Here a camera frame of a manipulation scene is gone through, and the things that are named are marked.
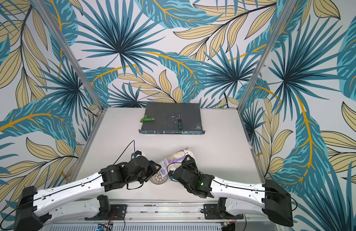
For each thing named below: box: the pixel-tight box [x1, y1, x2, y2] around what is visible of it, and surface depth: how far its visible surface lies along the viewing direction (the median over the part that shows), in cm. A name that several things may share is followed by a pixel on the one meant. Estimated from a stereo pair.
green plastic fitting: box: [139, 115, 155, 123], surface depth 108 cm
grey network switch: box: [138, 102, 206, 136], surface depth 109 cm
